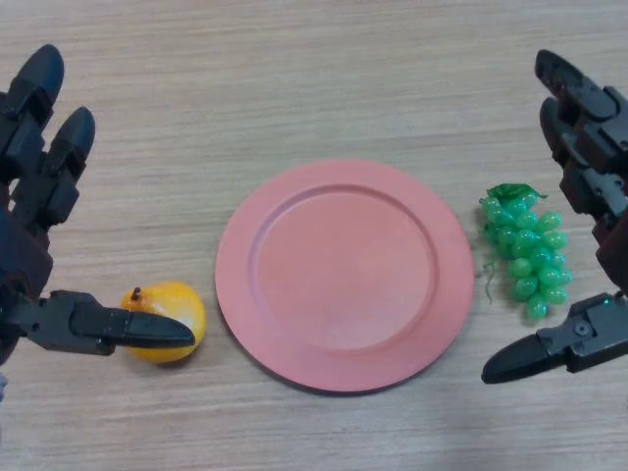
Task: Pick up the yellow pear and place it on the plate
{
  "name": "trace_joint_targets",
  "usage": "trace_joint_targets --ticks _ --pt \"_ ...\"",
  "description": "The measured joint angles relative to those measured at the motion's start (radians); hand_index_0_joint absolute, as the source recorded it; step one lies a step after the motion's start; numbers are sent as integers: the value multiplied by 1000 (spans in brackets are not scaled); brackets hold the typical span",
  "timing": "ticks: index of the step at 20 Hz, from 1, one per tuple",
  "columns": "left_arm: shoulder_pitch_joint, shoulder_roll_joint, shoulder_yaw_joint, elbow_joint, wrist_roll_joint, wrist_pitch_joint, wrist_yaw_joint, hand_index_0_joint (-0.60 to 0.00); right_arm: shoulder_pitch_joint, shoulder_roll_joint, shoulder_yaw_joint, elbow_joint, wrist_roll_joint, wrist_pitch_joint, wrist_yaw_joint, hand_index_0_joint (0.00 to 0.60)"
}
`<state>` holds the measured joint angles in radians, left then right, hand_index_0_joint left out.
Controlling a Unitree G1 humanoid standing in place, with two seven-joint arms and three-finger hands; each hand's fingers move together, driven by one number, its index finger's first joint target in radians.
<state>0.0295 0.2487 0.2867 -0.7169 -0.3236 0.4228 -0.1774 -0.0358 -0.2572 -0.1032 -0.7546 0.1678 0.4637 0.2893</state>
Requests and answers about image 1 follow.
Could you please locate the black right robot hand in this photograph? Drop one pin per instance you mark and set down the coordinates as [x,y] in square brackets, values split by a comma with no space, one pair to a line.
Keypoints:
[598,147]

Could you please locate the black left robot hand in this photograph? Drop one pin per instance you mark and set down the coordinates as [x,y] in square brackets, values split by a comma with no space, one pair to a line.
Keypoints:
[29,245]

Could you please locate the yellow pear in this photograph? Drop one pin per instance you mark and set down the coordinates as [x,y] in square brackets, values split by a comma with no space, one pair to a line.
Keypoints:
[172,301]

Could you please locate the pink round plate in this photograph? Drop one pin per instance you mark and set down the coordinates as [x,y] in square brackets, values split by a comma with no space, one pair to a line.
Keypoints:
[343,279]

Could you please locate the green grape bunch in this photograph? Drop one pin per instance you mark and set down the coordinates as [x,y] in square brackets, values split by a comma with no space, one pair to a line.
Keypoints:
[527,245]

